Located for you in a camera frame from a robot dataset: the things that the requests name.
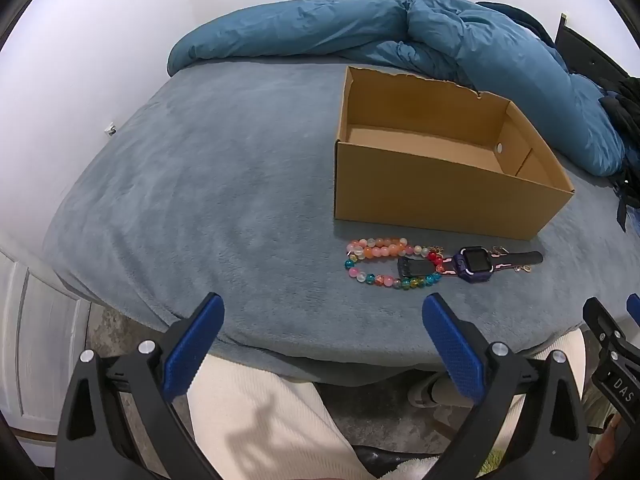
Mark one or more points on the blue duvet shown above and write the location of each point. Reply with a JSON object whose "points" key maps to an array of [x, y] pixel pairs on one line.
{"points": [[450, 30]]}

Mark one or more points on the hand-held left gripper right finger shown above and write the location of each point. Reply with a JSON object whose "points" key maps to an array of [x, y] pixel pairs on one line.
{"points": [[452, 345]]}

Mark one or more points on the green shaggy rug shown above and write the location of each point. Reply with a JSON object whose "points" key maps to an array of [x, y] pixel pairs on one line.
{"points": [[492, 466]]}

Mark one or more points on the black clothing pile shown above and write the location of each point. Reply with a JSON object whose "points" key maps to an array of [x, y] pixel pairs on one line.
{"points": [[625, 125]]}

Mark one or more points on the grey fleece blanket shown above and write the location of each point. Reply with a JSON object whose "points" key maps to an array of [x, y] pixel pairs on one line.
{"points": [[200, 185]]}

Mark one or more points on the person's right trouser leg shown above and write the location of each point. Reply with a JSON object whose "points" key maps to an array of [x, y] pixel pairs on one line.
{"points": [[562, 345]]}

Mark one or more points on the dark blue pillow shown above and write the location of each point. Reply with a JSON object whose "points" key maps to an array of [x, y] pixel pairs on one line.
{"points": [[515, 15]]}

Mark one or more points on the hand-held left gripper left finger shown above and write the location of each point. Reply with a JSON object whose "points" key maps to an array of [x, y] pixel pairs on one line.
{"points": [[192, 350]]}

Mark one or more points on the grey slipper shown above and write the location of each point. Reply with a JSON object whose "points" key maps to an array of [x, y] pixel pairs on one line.
{"points": [[430, 391]]}

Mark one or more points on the person's trouser leg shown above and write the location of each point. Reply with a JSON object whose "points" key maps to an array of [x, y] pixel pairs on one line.
{"points": [[260, 420], [562, 345]]}

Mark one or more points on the person's left trouser leg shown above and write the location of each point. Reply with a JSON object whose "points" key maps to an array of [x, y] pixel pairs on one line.
{"points": [[260, 420]]}

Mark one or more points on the small gold charm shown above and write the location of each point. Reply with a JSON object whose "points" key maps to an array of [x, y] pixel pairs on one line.
{"points": [[437, 249]]}

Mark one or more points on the brown cardboard box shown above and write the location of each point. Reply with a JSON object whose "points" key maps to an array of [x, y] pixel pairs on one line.
{"points": [[440, 160]]}

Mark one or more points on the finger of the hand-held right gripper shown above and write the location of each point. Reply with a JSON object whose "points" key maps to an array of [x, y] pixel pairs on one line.
{"points": [[634, 305], [602, 325]]}

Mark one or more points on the wall socket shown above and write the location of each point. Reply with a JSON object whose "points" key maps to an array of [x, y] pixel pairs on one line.
{"points": [[110, 130]]}

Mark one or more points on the white door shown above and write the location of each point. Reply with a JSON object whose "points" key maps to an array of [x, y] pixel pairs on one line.
{"points": [[35, 340]]}

